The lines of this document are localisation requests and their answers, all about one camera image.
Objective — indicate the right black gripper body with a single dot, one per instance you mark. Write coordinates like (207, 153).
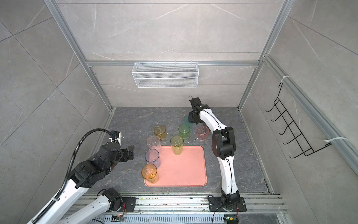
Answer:
(192, 118)

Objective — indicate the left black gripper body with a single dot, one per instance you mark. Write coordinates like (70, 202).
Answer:
(119, 156)

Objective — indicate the teal plastic cup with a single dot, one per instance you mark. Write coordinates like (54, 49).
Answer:
(186, 121)

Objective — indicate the short green plastic cup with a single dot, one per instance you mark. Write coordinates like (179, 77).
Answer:
(184, 131)

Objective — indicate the blue plastic cup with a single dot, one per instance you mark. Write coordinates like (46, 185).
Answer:
(152, 156)

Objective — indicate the tall yellow plastic cup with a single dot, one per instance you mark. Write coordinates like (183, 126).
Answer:
(150, 173)

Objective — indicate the clear plastic cup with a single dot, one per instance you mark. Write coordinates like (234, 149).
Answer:
(153, 142)

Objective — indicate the tall green plastic cup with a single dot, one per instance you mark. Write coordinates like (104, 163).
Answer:
(177, 143)

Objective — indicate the short yellow plastic cup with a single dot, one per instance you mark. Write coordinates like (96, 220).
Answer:
(161, 132)

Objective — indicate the pink tray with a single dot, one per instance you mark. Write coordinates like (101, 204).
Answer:
(185, 170)

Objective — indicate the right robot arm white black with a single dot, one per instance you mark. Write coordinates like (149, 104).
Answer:
(223, 147)

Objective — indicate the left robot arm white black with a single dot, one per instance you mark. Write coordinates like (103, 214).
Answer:
(80, 178)

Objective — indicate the pink plastic cup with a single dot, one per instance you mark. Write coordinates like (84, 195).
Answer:
(202, 133)

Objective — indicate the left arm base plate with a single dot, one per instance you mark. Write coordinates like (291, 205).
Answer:
(127, 203)

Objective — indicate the white wire mesh basket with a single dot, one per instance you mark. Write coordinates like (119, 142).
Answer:
(165, 75)

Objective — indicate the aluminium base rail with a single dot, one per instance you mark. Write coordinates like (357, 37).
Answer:
(190, 209)

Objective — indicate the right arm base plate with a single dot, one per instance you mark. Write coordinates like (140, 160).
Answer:
(215, 204)

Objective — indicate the black wire hook rack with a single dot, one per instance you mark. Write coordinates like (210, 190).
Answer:
(305, 148)

